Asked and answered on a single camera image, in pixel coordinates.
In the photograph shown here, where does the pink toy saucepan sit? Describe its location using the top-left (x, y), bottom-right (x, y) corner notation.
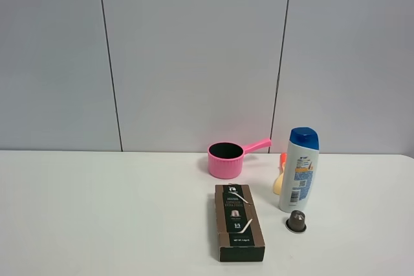
top-left (208, 138), bottom-right (272, 180)

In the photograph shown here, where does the yellow spatula orange handle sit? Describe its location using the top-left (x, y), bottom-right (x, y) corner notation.
top-left (273, 153), bottom-right (287, 195)

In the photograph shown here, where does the brown coffee capsule box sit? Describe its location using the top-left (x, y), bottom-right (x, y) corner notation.
top-left (215, 184), bottom-right (265, 262)

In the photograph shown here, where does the white shampoo bottle blue cap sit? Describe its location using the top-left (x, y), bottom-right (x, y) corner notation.
top-left (279, 127), bottom-right (320, 213)

